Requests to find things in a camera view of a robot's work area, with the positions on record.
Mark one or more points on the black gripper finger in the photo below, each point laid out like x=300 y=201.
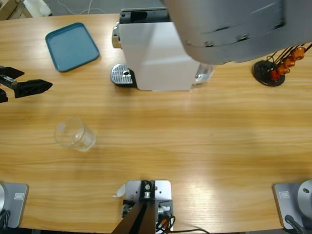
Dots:
x=11 y=72
x=31 y=88

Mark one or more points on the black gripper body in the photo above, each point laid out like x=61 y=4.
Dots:
x=5 y=82

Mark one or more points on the clear glass cup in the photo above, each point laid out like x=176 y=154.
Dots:
x=83 y=142

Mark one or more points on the white capsule coffee machine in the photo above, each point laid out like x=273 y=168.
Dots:
x=151 y=61

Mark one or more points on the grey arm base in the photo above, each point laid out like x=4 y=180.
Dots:
x=14 y=202
x=292 y=200

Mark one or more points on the red coffee capsule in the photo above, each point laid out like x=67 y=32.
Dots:
x=275 y=75

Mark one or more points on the teal plastic tray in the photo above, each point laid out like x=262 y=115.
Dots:
x=72 y=47

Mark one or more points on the brown cardboard box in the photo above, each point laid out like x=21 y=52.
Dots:
x=8 y=8

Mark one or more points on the white foam block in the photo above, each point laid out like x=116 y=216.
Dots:
x=36 y=7

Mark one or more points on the white paper tag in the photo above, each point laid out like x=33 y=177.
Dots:
x=120 y=191

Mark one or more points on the clear water tank dark lid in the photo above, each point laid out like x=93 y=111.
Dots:
x=206 y=72

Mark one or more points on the black capsule holder with rods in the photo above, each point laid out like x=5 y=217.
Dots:
x=262 y=69

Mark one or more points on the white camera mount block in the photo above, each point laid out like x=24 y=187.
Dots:
x=162 y=190

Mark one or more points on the dark camera post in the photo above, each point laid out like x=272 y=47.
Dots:
x=141 y=214

